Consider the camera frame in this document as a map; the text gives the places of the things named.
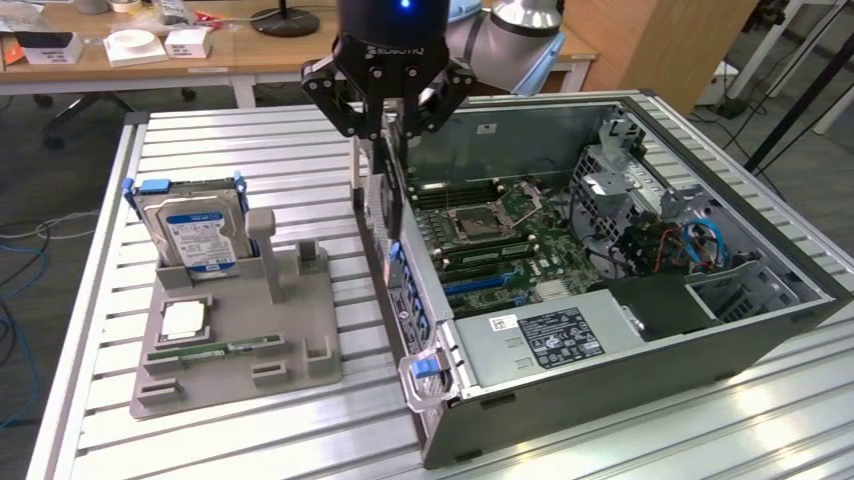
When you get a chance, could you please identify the green RAM stick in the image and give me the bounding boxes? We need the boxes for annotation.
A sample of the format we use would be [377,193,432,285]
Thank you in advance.
[147,335,281,362]

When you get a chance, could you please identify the clear plastic bag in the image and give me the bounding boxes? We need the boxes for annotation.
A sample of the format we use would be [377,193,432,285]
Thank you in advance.
[151,0,201,25]

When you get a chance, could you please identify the blue expansion slot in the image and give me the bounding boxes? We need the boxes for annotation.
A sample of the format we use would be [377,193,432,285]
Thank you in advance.
[440,276,509,296]

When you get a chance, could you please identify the silver CPU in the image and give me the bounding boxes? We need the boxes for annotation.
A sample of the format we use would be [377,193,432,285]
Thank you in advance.
[161,301,207,341]

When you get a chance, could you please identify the black round lamp base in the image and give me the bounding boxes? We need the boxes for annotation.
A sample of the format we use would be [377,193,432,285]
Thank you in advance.
[249,0,323,39]

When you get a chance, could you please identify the black stand leg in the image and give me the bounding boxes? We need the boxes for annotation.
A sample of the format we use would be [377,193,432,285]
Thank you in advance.
[743,82,854,176]

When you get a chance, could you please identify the grey power supply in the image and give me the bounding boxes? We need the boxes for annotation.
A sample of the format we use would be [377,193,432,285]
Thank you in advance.
[452,289,646,391]

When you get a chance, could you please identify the black and silver PC case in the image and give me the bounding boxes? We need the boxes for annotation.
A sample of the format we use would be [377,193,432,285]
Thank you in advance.
[351,88,854,470]

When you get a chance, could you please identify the grey printed parts rack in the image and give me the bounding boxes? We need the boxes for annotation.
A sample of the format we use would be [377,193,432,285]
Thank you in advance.
[129,207,345,420]

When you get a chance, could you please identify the blue floor cable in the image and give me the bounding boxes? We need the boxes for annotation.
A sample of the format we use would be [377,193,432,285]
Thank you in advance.
[0,219,52,431]

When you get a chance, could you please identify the wooden cabinet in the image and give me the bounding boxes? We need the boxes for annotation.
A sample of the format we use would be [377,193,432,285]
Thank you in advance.
[578,0,732,109]

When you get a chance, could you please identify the green Dell motherboard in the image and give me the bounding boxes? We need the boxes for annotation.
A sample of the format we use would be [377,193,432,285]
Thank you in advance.
[405,177,606,314]

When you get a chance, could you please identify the hard disk in blue caddy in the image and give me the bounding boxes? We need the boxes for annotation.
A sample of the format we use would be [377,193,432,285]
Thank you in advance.
[121,172,252,279]

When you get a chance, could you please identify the silver socket cover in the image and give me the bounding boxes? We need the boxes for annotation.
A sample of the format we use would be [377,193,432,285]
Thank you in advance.
[496,179,541,206]

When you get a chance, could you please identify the CPU socket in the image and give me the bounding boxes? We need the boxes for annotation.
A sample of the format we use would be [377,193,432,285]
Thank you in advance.
[449,202,512,239]

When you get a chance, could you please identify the green Nvidia graphics card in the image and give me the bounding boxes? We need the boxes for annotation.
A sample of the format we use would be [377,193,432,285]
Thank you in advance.
[351,97,409,244]

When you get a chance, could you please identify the white box with black lid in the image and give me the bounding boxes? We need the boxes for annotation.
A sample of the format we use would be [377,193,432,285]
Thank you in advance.
[12,31,86,66]

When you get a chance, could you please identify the black office chair base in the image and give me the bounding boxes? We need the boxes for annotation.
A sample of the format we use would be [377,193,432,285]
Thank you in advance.
[40,92,139,150]

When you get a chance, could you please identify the small white labelled box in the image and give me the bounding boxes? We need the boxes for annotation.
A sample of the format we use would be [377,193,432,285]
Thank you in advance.
[163,27,215,60]

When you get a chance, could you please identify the blue case release latch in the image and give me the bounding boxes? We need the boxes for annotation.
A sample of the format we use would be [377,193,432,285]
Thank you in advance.
[411,357,447,385]

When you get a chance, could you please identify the wooden desk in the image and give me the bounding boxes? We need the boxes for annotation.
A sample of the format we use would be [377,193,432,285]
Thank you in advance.
[0,0,602,109]

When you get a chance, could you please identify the white floor cable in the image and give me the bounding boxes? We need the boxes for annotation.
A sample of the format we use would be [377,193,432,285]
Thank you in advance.
[0,209,101,240]

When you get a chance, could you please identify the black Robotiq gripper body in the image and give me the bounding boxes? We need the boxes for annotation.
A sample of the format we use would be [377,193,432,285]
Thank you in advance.
[332,0,453,102]

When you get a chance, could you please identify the blue SATA wire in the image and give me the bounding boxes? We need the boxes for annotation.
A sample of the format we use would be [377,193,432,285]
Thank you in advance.
[683,217,728,274]

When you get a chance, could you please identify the white box holding tape roll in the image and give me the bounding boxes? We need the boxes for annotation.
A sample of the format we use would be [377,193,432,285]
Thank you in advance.
[104,28,169,69]

